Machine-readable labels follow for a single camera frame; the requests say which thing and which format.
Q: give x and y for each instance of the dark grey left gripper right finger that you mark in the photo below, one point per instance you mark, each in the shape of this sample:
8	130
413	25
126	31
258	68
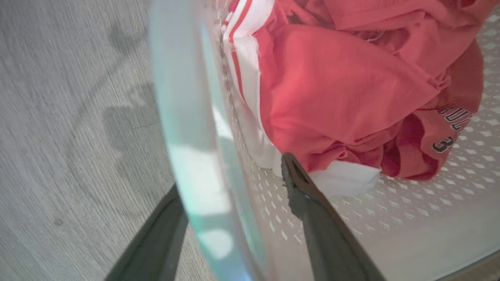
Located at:
324	234

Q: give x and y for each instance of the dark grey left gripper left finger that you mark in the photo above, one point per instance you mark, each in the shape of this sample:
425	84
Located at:
154	246

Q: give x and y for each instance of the white perforated laundry basket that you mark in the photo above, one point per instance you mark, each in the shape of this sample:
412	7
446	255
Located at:
410	234

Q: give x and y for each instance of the red and white jersey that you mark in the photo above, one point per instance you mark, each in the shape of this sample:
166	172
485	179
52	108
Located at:
332	89

